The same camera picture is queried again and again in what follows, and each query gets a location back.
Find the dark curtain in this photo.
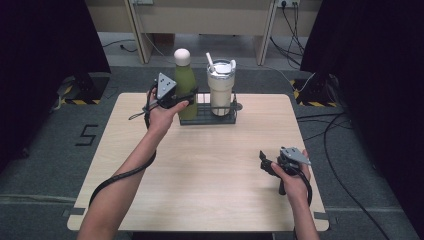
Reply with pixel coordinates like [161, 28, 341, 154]
[0, 0, 112, 173]
[299, 0, 424, 240]

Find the stand base with striped tape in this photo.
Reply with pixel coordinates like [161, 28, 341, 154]
[289, 73, 338, 108]
[56, 71, 112, 106]

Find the grey gripper strap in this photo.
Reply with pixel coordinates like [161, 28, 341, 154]
[128, 100, 158, 121]

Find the beige desk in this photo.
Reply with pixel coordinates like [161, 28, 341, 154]
[85, 0, 324, 67]

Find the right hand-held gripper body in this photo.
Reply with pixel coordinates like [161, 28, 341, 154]
[266, 146, 312, 196]

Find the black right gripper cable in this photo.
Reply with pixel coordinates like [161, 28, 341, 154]
[292, 168, 314, 240]

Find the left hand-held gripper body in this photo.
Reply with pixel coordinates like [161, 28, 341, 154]
[154, 72, 188, 110]

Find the white tumbler with straw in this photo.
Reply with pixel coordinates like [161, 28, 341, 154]
[205, 51, 238, 117]

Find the short black floor cable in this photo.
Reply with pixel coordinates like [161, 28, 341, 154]
[101, 38, 139, 54]

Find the bundle of black cables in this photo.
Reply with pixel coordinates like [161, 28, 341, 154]
[269, 1, 306, 69]

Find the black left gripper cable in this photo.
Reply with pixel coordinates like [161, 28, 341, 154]
[87, 82, 158, 208]

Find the grey tape strip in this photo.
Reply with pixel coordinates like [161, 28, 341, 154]
[62, 206, 87, 218]
[313, 211, 338, 226]

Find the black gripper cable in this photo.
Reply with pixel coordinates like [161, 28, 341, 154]
[292, 168, 314, 240]
[87, 82, 158, 208]

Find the person's left hand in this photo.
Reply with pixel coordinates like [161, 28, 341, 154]
[145, 88, 190, 135]

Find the long black floor cable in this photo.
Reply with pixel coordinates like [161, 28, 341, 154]
[295, 112, 392, 240]

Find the person's right hand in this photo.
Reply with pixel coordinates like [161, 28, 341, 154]
[270, 148, 313, 203]

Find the dark wire rack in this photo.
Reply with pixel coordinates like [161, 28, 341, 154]
[177, 92, 239, 126]

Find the green bottle with white cap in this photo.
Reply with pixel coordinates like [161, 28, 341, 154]
[172, 47, 199, 122]

